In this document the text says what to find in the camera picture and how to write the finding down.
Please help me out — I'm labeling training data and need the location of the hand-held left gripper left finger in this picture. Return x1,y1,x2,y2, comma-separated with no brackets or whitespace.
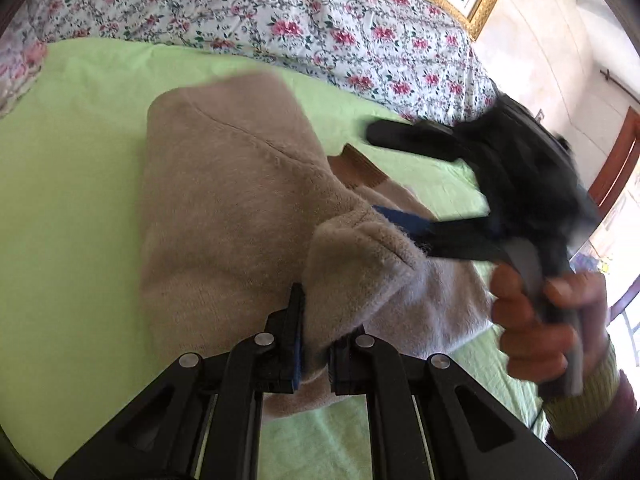
52,282,307,480

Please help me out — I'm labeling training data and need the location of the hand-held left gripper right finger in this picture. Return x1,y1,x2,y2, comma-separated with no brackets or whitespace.
327,325,576,480

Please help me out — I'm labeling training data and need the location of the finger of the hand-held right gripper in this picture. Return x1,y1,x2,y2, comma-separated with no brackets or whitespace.
372,204,508,263
366,119,473,165

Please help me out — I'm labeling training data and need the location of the beige knit sweater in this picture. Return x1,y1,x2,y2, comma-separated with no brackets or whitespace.
140,71,501,418

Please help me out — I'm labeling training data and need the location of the person's right forearm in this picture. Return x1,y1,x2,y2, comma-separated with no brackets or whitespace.
542,340,640,480

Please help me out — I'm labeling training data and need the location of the person's right hand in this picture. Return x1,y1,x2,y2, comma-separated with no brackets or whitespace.
489,260,613,387

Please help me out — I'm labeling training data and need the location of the brown wooden door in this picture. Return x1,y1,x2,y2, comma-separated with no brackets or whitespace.
587,107,640,221

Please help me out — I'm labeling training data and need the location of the gold framed picture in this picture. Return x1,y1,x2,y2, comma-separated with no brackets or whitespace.
360,0,518,41

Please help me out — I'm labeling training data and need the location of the white floral quilt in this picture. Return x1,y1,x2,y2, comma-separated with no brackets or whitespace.
0,0,501,123

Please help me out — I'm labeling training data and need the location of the green bed sheet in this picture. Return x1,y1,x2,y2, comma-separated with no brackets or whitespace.
0,37,551,480

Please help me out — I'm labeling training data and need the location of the pastel floral ruffled pillow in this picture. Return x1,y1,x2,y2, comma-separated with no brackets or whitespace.
0,10,49,118

